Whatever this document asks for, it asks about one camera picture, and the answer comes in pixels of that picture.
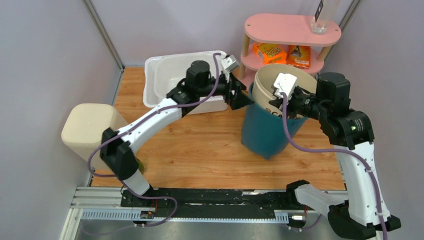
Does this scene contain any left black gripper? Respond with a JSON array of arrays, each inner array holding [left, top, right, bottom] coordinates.
[[197, 69, 255, 111]]

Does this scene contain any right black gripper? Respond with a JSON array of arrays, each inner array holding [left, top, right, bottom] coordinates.
[[270, 87, 331, 122]]

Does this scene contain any teal round bucket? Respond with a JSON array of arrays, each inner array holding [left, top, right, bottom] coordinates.
[[240, 102, 290, 160]]

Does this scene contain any cream rectangular bin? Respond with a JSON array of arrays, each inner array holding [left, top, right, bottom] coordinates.
[[61, 103, 128, 162]]

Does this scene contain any cream round bucket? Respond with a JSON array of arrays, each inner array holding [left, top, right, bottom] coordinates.
[[251, 63, 317, 117]]

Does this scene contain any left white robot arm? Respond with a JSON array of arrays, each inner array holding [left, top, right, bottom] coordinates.
[[99, 56, 252, 207]]

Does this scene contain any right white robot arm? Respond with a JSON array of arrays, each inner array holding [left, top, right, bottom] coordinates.
[[281, 72, 401, 240]]

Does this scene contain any orange snack box right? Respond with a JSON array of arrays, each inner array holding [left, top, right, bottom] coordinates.
[[286, 45, 311, 69]]

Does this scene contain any orange snack box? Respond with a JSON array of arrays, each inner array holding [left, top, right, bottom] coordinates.
[[252, 42, 287, 65], [286, 45, 311, 69]]

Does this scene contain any orange snack box left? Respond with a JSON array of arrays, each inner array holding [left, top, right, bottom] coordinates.
[[252, 42, 287, 65]]

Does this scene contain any pink three-tier shelf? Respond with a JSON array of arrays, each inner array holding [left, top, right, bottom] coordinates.
[[237, 13, 342, 87]]

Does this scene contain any clear glass vase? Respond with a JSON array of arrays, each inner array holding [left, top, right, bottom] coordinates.
[[311, 0, 340, 35]]

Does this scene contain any white plastic tub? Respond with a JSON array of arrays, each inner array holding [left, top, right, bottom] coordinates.
[[143, 50, 227, 109]]

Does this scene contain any green glass bottle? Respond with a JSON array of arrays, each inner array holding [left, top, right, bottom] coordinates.
[[136, 158, 145, 174]]

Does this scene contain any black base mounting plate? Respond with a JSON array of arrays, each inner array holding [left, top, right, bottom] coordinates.
[[120, 188, 306, 219]]

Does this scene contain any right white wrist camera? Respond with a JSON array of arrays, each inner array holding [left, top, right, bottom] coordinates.
[[272, 73, 297, 100]]

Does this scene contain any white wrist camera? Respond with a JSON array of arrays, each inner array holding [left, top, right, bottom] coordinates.
[[220, 54, 240, 79], [272, 73, 297, 100]]

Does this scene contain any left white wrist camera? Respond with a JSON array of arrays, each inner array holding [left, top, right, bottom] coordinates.
[[220, 54, 240, 79]]

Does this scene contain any aluminium frame rail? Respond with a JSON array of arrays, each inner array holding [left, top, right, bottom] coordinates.
[[60, 187, 314, 240]]

